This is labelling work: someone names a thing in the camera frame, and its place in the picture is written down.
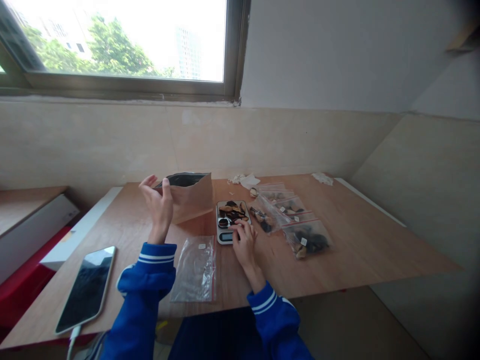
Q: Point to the person's left hand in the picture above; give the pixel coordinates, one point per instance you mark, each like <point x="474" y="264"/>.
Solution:
<point x="162" y="213"/>

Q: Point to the person's right hand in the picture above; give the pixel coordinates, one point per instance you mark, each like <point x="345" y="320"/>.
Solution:
<point x="245" y="245"/>

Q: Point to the person's right fingers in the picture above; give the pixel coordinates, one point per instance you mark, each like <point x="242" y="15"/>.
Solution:
<point x="243" y="227"/>

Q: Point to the brown paper pouch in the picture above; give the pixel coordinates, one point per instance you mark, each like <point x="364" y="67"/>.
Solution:
<point x="193" y="200"/>

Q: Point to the pile of dried fruit pieces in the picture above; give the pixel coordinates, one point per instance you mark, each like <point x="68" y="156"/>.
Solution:
<point x="233" y="212"/>

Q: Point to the white digital kitchen scale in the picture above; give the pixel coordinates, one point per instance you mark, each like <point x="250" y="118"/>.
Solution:
<point x="224" y="237"/>

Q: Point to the zip bag with dark pieces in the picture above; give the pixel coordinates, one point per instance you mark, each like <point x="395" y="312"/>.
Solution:
<point x="268" y="217"/>
<point x="309" y="242"/>

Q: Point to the loose dried fruit piece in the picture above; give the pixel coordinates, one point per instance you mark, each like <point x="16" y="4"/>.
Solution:
<point x="254" y="192"/>

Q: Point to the zip bag with pale pieces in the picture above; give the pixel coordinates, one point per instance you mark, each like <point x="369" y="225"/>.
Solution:
<point x="276" y="194"/>

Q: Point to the crumpled white tissue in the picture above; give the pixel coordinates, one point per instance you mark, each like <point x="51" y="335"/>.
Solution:
<point x="244" y="179"/>
<point x="322" y="178"/>

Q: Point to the zip bag with mixed pieces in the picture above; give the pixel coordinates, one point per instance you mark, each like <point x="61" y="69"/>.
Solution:
<point x="292" y="208"/>

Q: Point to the empty clear zip bag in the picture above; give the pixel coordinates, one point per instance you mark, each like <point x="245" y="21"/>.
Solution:
<point x="195" y="272"/>

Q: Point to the person's legs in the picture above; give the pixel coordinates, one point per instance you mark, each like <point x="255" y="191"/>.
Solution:
<point x="213" y="333"/>

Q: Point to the smartphone with white case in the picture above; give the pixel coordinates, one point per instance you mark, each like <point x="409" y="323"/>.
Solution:
<point x="88" y="287"/>

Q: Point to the red cloth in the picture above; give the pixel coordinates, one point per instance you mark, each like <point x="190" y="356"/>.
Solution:
<point x="22" y="285"/>

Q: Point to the window with metal frame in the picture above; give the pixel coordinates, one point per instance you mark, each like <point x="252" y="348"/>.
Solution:
<point x="120" y="45"/>

